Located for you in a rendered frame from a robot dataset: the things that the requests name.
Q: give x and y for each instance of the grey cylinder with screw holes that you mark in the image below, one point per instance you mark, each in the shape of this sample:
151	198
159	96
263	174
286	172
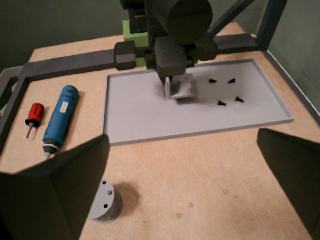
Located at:
107	204

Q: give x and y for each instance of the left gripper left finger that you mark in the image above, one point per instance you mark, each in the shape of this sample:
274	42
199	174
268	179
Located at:
51	200

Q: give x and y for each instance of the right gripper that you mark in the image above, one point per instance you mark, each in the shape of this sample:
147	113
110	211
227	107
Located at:
125	53

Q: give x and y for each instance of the blue power screwdriver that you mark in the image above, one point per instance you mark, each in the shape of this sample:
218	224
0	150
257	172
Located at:
57	126

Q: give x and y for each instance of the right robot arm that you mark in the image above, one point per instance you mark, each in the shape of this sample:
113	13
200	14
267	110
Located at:
185	21

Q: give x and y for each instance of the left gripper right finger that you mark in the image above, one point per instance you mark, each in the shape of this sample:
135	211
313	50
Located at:
295	163

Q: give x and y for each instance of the red-handled screwdriver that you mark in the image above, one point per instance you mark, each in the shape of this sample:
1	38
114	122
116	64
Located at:
34	116

